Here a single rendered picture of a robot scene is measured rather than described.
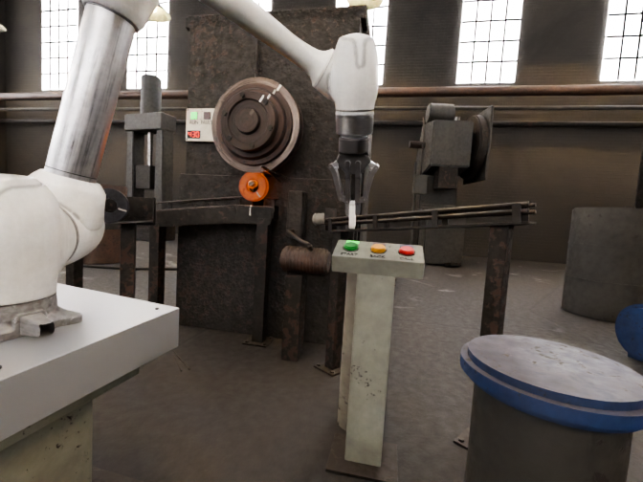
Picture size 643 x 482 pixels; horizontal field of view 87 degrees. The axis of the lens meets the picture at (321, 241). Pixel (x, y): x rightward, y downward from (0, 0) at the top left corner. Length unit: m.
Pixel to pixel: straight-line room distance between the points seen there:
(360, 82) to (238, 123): 1.04
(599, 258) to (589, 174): 5.35
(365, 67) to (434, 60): 7.67
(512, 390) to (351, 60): 0.69
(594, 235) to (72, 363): 3.33
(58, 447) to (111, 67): 0.79
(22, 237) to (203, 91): 1.59
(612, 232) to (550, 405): 2.80
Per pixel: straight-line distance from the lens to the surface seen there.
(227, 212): 1.84
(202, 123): 2.13
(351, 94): 0.81
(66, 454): 0.93
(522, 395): 0.69
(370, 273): 0.92
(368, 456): 1.12
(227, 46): 2.22
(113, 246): 4.48
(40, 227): 0.78
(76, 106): 0.96
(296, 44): 0.96
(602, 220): 3.42
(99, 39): 0.98
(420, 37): 8.66
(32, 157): 12.56
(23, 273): 0.78
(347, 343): 1.13
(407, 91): 7.44
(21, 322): 0.79
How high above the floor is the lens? 0.69
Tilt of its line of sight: 4 degrees down
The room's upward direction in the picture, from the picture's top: 3 degrees clockwise
